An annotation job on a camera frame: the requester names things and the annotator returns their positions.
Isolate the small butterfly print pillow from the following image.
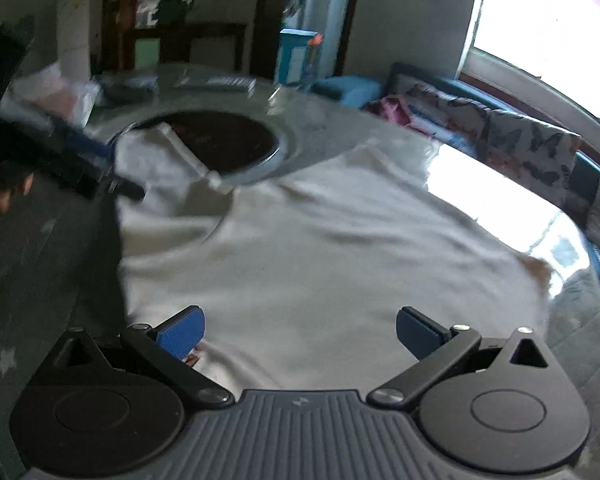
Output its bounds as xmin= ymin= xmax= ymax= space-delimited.
xmin=405 ymin=82 xmax=489 ymax=159

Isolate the white tissue pack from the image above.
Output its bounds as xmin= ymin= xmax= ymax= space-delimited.
xmin=9 ymin=62 xmax=100 ymax=127

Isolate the blue corner sofa bench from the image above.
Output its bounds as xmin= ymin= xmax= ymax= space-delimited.
xmin=310 ymin=63 xmax=600 ymax=279

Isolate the blue white toy box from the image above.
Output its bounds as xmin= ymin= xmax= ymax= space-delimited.
xmin=274 ymin=28 xmax=323 ymax=86

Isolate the cream sweater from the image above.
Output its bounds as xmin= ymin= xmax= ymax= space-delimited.
xmin=116 ymin=127 xmax=548 ymax=392

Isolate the flat grey remote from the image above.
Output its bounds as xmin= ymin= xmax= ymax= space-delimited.
xmin=174 ymin=76 xmax=257 ymax=93

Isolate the pink crumpled cloth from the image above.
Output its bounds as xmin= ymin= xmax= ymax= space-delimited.
xmin=363 ymin=96 xmax=418 ymax=131

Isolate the person's left hand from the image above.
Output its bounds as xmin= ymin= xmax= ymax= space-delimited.
xmin=0 ymin=174 xmax=34 ymax=216

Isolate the round black induction cooktop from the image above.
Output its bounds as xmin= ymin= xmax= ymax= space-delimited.
xmin=134 ymin=110 xmax=283 ymax=176

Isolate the large butterfly print pillow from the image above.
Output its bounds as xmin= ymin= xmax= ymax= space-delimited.
xmin=484 ymin=110 xmax=582 ymax=208

